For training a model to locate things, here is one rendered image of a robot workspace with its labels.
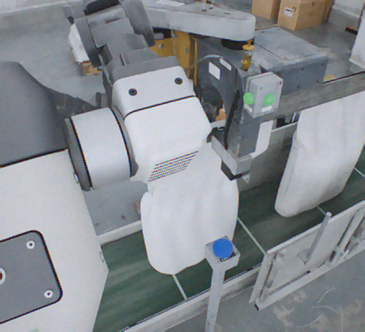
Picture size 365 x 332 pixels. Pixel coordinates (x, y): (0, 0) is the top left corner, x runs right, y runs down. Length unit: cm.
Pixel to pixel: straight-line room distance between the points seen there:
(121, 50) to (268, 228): 137
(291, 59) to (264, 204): 102
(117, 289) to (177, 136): 119
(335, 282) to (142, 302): 112
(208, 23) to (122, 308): 111
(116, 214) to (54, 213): 187
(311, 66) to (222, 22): 27
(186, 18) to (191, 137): 61
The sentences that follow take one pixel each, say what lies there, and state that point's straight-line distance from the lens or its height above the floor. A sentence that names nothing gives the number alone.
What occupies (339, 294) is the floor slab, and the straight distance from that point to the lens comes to 205.
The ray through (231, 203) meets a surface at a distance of 128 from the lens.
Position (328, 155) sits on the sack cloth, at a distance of 150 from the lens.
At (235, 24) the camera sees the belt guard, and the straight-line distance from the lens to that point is 89.
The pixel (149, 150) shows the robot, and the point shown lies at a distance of 34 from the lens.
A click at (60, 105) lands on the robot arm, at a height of 129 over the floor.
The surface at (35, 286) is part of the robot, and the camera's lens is 35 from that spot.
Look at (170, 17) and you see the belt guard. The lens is 96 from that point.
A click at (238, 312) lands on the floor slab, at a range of 185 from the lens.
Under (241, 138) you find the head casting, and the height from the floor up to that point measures 114.
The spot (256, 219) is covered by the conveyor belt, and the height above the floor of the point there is 38.
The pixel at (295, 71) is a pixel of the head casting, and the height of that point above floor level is 131.
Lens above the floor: 169
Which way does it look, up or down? 40 degrees down
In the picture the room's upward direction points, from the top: straight up
